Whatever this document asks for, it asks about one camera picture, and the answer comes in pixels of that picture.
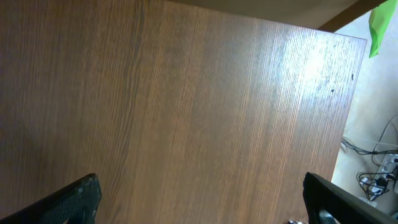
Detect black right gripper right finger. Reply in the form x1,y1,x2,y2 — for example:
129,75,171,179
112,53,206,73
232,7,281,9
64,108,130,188
303,172,397,224

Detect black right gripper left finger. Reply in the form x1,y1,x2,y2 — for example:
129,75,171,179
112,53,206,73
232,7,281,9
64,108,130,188
1,173,102,224

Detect floor cables and power strip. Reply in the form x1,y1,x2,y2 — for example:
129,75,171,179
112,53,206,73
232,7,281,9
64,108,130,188
340,114,398,203

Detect green cloth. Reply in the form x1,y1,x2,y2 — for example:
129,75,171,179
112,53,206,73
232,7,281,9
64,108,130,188
369,0,397,58

